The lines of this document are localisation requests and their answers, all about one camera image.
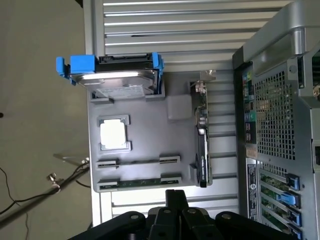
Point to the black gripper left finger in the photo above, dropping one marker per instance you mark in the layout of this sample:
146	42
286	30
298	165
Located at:
166	225

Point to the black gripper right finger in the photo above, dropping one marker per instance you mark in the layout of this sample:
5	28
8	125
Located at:
190	225

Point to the graphics card with black fan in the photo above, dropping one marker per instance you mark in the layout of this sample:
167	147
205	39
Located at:
203	155

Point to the grey plastic parts rack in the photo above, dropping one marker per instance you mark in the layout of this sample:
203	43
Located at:
150	130

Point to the silver CPU chip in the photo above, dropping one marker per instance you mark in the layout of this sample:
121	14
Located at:
113	133

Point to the grey metal PC case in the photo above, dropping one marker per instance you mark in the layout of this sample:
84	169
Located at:
275	112

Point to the hard disk in blue carrier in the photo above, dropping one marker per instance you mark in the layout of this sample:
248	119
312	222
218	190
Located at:
112	80

